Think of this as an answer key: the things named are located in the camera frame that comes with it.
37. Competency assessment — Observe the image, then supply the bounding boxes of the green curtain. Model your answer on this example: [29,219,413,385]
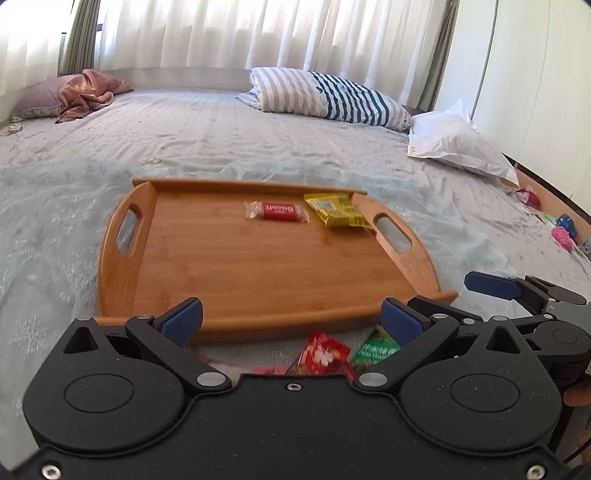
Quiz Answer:
[58,0,101,75]
[401,0,459,112]

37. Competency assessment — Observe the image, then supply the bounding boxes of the striped pillow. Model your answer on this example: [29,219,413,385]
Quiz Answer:
[235,67,413,132]

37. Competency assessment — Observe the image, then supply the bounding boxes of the purple pillow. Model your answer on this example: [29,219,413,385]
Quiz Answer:
[9,75,86,121]

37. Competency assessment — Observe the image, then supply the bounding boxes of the white pillow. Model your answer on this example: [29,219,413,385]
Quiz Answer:
[406,98,520,186]

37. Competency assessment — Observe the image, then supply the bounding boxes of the red biscuit packet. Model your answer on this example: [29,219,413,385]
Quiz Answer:
[245,200,309,223]

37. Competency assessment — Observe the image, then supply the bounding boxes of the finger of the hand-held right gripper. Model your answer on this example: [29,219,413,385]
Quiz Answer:
[464,271,533,302]
[406,295,485,324]

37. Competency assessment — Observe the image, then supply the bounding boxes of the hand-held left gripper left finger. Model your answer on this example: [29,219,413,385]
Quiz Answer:
[60,296,232,394]

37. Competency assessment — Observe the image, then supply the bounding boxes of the person's right hand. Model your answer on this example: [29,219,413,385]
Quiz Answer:
[566,375,591,408]

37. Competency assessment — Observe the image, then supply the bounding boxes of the wooden tray with handles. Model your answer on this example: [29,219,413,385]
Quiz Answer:
[95,178,459,344]

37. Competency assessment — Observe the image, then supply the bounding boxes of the white sheer curtain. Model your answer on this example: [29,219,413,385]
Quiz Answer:
[0,0,458,108]

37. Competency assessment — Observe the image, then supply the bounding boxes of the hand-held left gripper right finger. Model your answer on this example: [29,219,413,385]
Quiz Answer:
[353,296,527,394]

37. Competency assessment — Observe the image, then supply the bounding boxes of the white wardrobe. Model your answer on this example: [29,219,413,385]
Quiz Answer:
[434,0,591,209]

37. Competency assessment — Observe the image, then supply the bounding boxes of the pink cloth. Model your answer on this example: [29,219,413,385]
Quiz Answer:
[54,69,134,124]

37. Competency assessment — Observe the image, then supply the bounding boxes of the pink yarn toy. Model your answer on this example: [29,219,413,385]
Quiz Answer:
[551,226,579,254]

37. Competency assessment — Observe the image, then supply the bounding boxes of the yellow snack packet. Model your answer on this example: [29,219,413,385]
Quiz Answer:
[303,193,374,230]

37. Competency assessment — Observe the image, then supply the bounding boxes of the red and white toy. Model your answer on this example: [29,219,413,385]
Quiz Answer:
[515,184,542,207]

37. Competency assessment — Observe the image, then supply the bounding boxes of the pale blue snowflake blanket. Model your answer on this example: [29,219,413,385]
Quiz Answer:
[0,154,525,464]

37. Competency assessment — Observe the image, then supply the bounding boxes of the shiny red snack packet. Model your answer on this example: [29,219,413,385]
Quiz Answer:
[286,331,358,380]

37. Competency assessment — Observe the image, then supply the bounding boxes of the bed with grey sheet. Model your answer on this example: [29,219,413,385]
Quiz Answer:
[0,88,591,464]

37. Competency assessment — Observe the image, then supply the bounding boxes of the green snack packet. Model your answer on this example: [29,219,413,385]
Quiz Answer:
[348,327,402,374]

